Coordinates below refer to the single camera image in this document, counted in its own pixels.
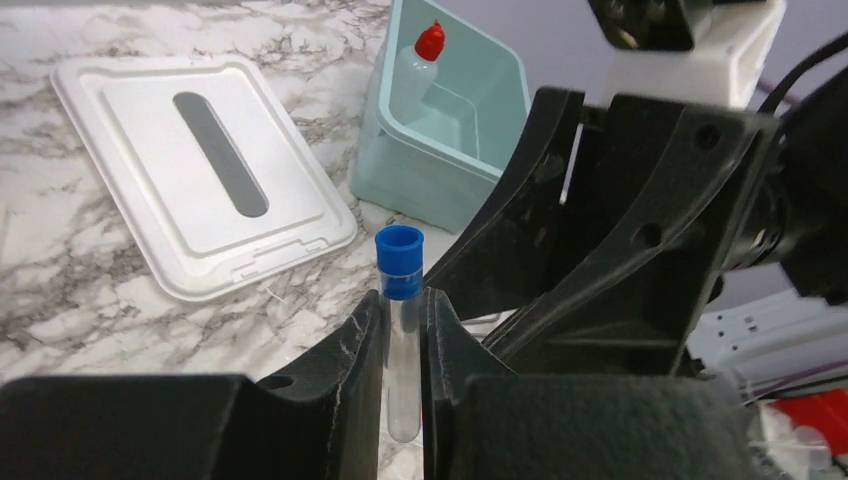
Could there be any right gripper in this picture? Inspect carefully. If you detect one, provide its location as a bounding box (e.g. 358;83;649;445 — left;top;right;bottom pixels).
425;87;779;375

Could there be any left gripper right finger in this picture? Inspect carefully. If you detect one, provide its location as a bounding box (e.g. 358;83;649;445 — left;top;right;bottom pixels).
421;288;758;479

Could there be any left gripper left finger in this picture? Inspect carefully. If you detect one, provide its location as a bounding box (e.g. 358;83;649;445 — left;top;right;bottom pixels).
1;291;383;479

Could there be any blue capped test tube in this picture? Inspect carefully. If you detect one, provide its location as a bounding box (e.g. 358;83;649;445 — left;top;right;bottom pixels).
375;224;424;443

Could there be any red capped squeeze bottle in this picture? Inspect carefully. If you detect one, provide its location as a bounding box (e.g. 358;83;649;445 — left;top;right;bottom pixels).
389;20;446;125

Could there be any teal plastic bin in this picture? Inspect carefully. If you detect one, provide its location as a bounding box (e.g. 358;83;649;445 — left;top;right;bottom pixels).
350;1;531;233

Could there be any white plastic lid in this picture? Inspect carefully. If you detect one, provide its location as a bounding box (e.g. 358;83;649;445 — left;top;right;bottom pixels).
51;55;357;302

